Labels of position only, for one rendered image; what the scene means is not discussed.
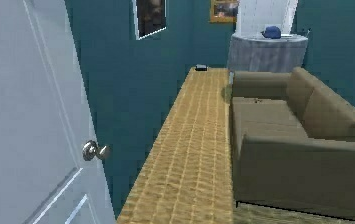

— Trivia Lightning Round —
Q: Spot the white room door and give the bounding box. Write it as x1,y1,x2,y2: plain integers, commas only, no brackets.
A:
0,0,117,224

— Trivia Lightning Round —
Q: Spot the blue cap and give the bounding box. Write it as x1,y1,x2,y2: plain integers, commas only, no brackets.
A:
260,25,283,40

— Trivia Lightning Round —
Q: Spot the silver door handle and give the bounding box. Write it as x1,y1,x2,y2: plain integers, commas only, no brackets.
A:
81,139,112,162

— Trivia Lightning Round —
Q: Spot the white window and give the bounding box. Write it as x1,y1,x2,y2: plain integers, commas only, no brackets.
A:
235,0,300,36

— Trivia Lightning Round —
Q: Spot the grey round table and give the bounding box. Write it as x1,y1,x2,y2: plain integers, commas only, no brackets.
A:
227,32,309,74

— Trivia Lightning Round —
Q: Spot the olive brown sofa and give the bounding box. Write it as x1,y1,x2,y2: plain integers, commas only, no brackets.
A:
230,66,355,223

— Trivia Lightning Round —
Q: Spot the gold framed picture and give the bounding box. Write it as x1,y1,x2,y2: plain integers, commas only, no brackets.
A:
209,0,240,24

